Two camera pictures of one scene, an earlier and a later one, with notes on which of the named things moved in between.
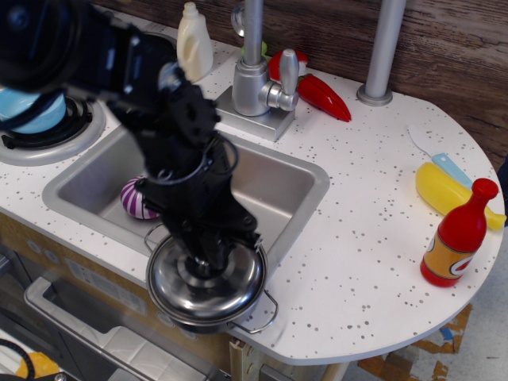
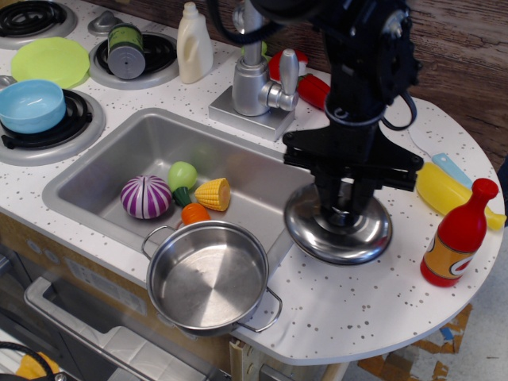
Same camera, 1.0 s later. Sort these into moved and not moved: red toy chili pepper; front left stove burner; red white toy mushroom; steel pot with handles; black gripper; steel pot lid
Moved: black gripper; steel pot lid
Not moved: front left stove burner; steel pot with handles; red white toy mushroom; red toy chili pepper
